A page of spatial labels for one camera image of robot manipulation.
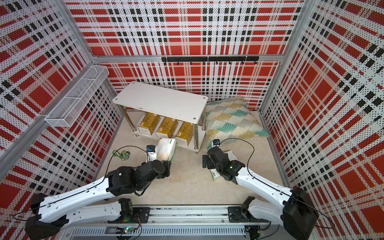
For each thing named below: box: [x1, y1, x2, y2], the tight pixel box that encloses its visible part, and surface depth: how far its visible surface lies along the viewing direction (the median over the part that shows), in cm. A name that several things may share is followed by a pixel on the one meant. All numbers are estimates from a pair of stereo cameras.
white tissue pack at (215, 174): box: [209, 168, 222, 181], surface depth 84 cm
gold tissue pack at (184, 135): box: [175, 121, 194, 146], surface depth 92 cm
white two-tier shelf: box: [112, 81, 208, 155], surface depth 87 cm
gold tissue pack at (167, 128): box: [156, 117, 179, 139], surface depth 96 cm
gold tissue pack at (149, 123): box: [138, 112, 161, 135], surface depth 99 cm
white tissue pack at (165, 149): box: [155, 138, 178, 162], surface depth 73 cm
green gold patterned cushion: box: [205, 96, 270, 150], surface depth 95 cm
